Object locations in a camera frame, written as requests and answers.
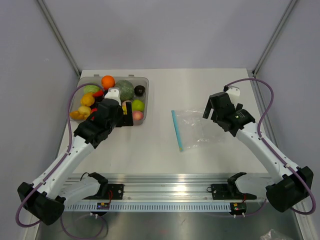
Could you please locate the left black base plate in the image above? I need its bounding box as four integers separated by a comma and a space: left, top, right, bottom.
99, 183, 125, 200

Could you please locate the orange fruit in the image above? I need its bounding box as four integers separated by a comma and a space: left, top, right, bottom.
101, 75, 116, 90

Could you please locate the green cabbage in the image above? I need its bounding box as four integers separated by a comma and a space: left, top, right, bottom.
83, 85, 101, 94

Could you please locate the green apple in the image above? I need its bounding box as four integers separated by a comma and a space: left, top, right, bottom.
131, 99, 145, 112

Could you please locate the orange tangerine piece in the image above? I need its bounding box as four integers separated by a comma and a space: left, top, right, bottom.
69, 110, 84, 120

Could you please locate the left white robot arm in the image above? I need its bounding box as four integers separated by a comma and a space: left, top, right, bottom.
17, 97, 124, 226

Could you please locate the aluminium mounting rail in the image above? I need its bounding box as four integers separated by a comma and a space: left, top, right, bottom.
62, 173, 276, 201

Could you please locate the clear zip top bag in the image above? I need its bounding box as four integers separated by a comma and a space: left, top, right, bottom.
171, 108, 226, 152

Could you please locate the yellow lemon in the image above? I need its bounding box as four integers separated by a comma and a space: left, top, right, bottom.
80, 93, 95, 107

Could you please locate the yellow pear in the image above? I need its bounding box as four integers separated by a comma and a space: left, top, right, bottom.
78, 105, 91, 118

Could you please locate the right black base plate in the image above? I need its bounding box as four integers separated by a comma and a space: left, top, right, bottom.
206, 183, 257, 201

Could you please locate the dark avocado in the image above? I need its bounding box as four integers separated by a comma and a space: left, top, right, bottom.
134, 85, 146, 97

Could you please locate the left aluminium frame post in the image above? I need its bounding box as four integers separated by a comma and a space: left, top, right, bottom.
36, 0, 81, 79

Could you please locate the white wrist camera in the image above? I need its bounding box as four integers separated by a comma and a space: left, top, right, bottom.
226, 85, 241, 106
104, 87, 122, 105

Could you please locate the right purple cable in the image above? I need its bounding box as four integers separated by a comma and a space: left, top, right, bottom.
223, 78, 317, 215

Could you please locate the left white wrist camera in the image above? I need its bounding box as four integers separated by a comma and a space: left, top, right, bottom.
104, 87, 122, 105

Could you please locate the red chili pepper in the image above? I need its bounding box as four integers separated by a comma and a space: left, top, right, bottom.
92, 90, 104, 98

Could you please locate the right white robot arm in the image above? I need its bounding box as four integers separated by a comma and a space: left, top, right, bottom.
203, 91, 316, 215

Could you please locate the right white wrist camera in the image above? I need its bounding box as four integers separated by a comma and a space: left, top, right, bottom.
226, 85, 241, 106

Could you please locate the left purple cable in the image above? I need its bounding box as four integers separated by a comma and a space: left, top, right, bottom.
15, 82, 110, 238

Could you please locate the purple cable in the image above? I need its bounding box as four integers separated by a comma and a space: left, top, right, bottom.
223, 78, 317, 215
15, 82, 110, 238

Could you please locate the green melon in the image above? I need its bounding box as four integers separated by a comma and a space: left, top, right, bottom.
114, 80, 135, 102

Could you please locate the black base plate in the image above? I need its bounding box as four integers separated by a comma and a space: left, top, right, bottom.
99, 183, 125, 200
206, 183, 257, 201

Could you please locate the clear plastic food bin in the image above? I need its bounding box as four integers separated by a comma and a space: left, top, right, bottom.
68, 75, 149, 127

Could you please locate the crumpled plastic bag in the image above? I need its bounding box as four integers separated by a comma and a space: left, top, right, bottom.
259, 229, 292, 240

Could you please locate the white slotted cable duct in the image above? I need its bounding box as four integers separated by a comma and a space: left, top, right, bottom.
66, 202, 231, 213

